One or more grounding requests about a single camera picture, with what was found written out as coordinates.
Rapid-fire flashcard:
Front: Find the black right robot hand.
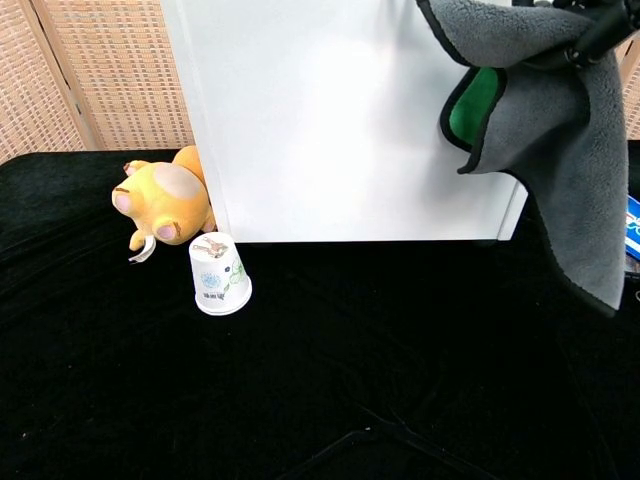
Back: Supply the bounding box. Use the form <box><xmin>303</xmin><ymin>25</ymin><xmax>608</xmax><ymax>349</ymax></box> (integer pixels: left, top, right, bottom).
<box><xmin>510</xmin><ymin>0</ymin><xmax>640</xmax><ymax>69</ymax></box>

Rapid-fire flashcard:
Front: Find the grey microfibre cloth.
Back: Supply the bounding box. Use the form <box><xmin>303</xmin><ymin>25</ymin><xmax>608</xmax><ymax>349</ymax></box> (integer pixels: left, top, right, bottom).
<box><xmin>415</xmin><ymin>0</ymin><xmax>629</xmax><ymax>312</ymax></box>

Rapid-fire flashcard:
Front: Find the blue toothpaste box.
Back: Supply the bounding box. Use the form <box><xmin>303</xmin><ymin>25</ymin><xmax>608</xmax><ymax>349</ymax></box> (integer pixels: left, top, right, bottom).
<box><xmin>624</xmin><ymin>195</ymin><xmax>640</xmax><ymax>261</ymax></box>

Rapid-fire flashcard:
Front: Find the white mini fridge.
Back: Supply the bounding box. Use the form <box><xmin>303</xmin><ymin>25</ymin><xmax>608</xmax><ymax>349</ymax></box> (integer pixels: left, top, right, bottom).
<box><xmin>159</xmin><ymin>0</ymin><xmax>606</xmax><ymax>247</ymax></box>

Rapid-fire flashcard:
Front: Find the white printed paper cup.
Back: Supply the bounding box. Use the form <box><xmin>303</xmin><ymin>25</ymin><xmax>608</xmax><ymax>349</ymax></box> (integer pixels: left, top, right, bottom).
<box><xmin>187</xmin><ymin>231</ymin><xmax>253</xmax><ymax>316</ymax></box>

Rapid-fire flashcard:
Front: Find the yellow plush toy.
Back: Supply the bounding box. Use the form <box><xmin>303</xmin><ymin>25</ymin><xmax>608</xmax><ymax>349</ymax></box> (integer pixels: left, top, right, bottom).
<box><xmin>110</xmin><ymin>145</ymin><xmax>217</xmax><ymax>263</ymax></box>

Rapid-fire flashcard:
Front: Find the woven rattan folding screen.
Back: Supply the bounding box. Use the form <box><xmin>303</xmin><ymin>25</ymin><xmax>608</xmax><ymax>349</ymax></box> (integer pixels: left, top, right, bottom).
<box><xmin>0</xmin><ymin>0</ymin><xmax>640</xmax><ymax>165</ymax></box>

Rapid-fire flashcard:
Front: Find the black velvet table cover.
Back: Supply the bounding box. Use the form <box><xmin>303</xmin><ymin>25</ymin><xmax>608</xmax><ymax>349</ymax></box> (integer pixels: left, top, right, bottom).
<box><xmin>0</xmin><ymin>140</ymin><xmax>640</xmax><ymax>480</ymax></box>

